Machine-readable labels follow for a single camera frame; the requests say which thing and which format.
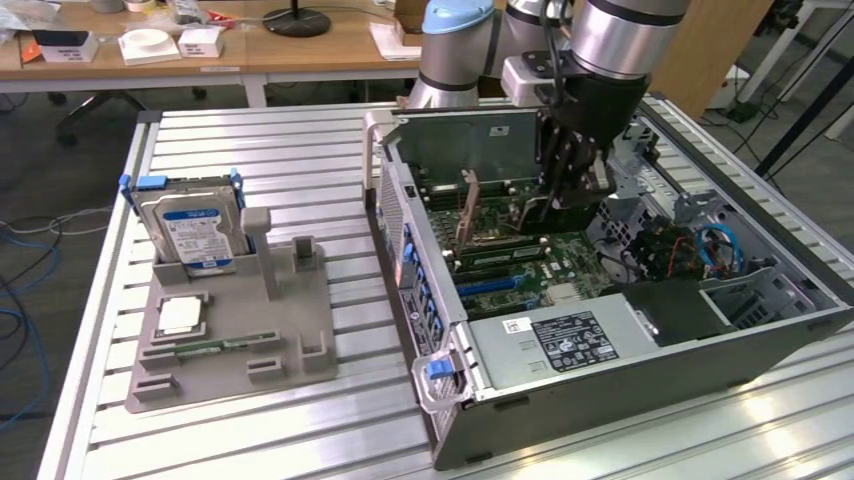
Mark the blue case latch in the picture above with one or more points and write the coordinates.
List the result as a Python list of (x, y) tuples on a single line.
[(439, 369)]

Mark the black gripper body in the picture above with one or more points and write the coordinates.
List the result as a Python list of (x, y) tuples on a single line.
[(603, 110)]

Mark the green RAM stick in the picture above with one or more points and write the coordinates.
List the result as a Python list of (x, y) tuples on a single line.
[(214, 345)]

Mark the installed RAM stick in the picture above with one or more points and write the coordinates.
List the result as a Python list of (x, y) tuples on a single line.
[(501, 255)]

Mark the open black PC case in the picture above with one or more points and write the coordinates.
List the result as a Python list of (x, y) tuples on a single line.
[(601, 395)]

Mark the metal drive cage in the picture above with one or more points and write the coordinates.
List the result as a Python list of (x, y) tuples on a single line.
[(641, 195)]

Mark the CPU socket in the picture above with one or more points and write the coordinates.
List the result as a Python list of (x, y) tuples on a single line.
[(497, 240)]

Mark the white box with round insert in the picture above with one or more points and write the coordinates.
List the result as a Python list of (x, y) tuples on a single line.
[(148, 47)]

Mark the grey parts rack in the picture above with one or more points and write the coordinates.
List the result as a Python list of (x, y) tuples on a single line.
[(227, 370)]

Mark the office chair base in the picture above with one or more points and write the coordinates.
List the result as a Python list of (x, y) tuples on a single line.
[(87, 110)]

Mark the grey power supply unit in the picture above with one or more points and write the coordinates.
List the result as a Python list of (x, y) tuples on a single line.
[(534, 345)]

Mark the silver CPU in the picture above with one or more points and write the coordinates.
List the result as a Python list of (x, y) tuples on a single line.
[(180, 316)]

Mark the black lamp base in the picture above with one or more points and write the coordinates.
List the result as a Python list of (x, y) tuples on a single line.
[(296, 22)]

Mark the blue expansion slot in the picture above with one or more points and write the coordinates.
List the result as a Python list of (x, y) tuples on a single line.
[(487, 287)]

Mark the wooden desk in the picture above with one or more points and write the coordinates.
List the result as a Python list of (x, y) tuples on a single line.
[(280, 55)]

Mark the small white box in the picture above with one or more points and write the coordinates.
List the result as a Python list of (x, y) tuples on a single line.
[(200, 42)]

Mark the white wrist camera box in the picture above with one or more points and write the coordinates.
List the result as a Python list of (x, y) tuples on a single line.
[(523, 85)]

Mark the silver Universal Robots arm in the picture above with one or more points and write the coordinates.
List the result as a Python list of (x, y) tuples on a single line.
[(627, 35)]

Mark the graphics card with metal bracket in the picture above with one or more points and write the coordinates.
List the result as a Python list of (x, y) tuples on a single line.
[(470, 210)]

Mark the hard disk in blue caddy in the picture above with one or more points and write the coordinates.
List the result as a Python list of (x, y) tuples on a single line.
[(194, 235)]

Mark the white box with black lid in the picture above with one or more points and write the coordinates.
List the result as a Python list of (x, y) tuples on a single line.
[(66, 47)]

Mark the green motherboard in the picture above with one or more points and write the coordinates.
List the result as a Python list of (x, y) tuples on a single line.
[(567, 260)]

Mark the white paper stack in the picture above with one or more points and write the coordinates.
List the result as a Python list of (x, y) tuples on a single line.
[(397, 47)]

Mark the wooden cabinet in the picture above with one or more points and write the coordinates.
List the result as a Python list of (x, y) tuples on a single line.
[(721, 50)]

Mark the black tripod pole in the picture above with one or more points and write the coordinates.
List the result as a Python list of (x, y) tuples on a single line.
[(801, 90)]

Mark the brown cardboard box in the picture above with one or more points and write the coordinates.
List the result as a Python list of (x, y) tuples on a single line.
[(410, 15)]

